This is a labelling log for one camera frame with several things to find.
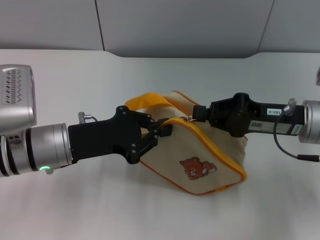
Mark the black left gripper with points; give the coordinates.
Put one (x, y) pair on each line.
(105, 138)

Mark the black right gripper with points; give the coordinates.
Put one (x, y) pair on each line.
(250, 117)

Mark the beige food bag yellow zipper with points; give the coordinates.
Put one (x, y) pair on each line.
(175, 150)

